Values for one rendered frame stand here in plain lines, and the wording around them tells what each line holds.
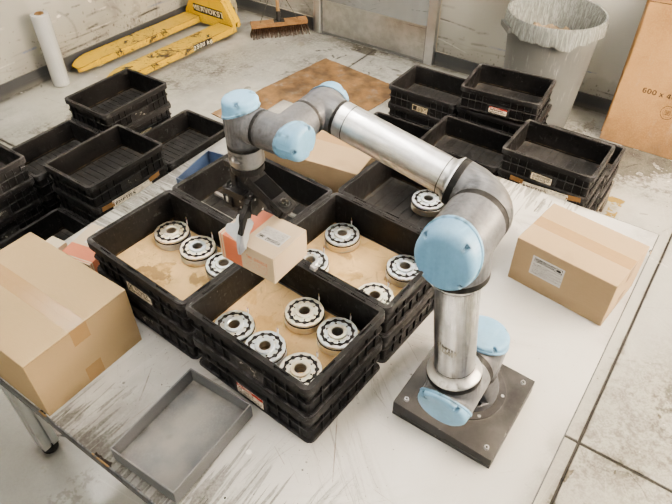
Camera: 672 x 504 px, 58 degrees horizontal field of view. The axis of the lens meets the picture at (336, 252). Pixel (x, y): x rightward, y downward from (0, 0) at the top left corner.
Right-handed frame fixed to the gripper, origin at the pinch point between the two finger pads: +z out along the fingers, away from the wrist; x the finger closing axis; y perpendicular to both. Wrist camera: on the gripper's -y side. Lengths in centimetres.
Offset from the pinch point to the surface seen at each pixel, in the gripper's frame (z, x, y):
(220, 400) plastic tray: 40.0, 20.9, 1.0
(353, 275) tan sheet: 27.5, -25.2, -8.5
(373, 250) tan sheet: 27.5, -37.2, -7.5
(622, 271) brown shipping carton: 25, -66, -70
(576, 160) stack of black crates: 62, -172, -31
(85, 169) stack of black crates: 60, -42, 143
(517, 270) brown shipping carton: 37, -63, -43
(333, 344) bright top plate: 24.7, -0.1, -19.4
